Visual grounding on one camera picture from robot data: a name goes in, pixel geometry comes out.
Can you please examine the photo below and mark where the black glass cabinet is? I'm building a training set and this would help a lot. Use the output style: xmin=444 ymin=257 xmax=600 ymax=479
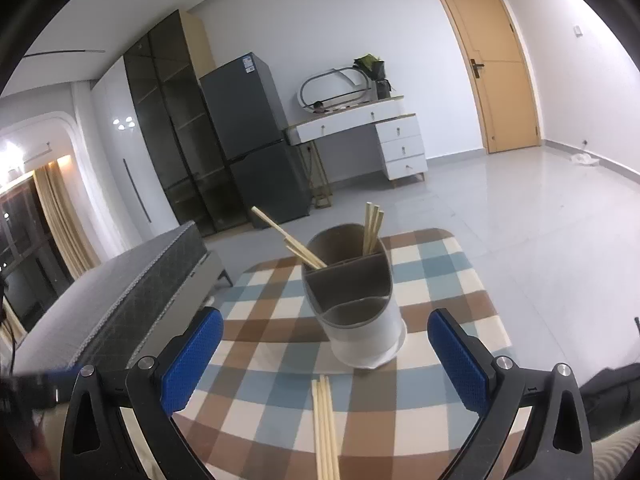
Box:
xmin=124 ymin=10 xmax=247 ymax=236

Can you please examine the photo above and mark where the green potted plant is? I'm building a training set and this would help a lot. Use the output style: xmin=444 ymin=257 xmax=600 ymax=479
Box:
xmin=354 ymin=54 xmax=392 ymax=100

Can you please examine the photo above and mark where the wooden chopstick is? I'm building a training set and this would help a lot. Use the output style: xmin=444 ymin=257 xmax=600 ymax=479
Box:
xmin=250 ymin=206 xmax=326 ymax=265
xmin=362 ymin=202 xmax=374 ymax=256
xmin=311 ymin=379 xmax=324 ymax=480
xmin=318 ymin=376 xmax=335 ymax=479
xmin=285 ymin=242 xmax=326 ymax=270
xmin=369 ymin=209 xmax=384 ymax=254

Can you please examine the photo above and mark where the grey quilted bed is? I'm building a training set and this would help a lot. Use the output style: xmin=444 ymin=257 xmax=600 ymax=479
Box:
xmin=13 ymin=222 xmax=230 ymax=375

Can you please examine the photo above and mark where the wooden chopstick on table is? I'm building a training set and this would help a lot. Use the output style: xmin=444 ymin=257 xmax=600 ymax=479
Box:
xmin=318 ymin=376 xmax=335 ymax=479

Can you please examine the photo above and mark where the wooden door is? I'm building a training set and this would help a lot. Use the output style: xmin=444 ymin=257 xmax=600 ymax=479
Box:
xmin=440 ymin=0 xmax=540 ymax=154

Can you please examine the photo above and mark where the beige curtain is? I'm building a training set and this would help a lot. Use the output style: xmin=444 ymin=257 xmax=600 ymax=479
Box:
xmin=32 ymin=162 xmax=100 ymax=280

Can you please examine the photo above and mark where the oval vanity mirror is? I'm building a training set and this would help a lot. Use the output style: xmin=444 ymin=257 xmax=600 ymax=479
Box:
xmin=297 ymin=66 xmax=372 ymax=114

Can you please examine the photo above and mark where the white dressing table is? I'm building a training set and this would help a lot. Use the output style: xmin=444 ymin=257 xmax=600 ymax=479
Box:
xmin=286 ymin=96 xmax=427 ymax=183

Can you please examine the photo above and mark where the white rag on floor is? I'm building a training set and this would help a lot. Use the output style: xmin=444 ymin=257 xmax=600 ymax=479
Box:
xmin=570 ymin=153 xmax=600 ymax=167

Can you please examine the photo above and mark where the checkered blue brown rug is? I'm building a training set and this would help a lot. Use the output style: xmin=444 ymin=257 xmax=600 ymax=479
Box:
xmin=174 ymin=229 xmax=512 ymax=479

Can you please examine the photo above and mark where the white utensil holder cup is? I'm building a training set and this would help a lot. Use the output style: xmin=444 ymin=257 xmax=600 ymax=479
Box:
xmin=302 ymin=223 xmax=408 ymax=370

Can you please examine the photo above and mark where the gold frame stool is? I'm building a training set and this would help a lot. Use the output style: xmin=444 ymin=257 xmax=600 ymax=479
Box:
xmin=298 ymin=141 xmax=333 ymax=209

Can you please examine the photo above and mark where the black bag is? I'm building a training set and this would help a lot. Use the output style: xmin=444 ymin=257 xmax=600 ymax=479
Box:
xmin=579 ymin=363 xmax=640 ymax=442

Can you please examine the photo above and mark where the dark grey refrigerator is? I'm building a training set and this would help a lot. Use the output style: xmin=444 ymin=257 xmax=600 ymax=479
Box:
xmin=200 ymin=52 xmax=311 ymax=229

